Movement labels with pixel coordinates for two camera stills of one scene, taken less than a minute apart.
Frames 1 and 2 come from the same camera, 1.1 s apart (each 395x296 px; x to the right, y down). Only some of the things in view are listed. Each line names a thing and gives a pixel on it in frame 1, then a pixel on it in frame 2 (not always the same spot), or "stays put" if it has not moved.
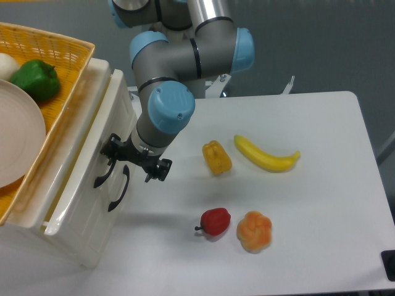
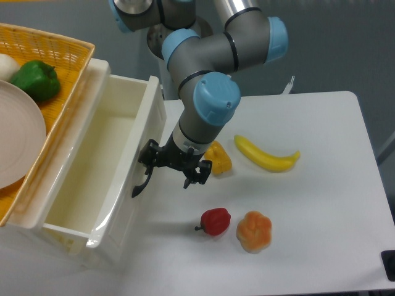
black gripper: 115,149 → 170,155
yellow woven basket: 71,58 stays put
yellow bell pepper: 218,160 stays put
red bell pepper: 215,221 stays put
